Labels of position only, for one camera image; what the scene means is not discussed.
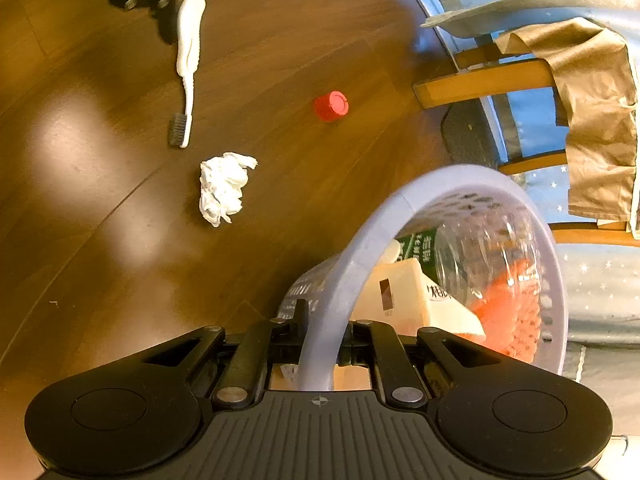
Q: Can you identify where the white toothbrush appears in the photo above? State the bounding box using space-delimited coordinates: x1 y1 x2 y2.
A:
168 0 206 148

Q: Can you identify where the lavender plastic mesh basket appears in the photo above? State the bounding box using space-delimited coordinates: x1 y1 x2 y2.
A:
278 165 568 391

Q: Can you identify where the orange foam fruit net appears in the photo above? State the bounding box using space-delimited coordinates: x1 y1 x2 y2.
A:
470 259 541 364

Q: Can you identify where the red bottle cap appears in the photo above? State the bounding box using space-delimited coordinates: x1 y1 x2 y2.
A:
314 90 349 122

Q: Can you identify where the white tissue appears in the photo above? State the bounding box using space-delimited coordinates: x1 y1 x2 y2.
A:
198 152 258 228

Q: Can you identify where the clear plastic bottle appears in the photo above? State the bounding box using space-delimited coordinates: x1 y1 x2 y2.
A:
397 211 540 310

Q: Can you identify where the light blue star curtain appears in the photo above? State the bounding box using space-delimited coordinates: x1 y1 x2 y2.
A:
420 0 639 428

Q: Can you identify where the dark floor mat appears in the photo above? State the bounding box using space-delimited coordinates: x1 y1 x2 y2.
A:
440 100 499 169

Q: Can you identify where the wooden chair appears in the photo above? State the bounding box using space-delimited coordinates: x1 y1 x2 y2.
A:
413 44 639 247

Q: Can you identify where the tan chair cover cloth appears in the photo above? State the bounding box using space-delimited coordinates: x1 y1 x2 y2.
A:
495 18 639 229

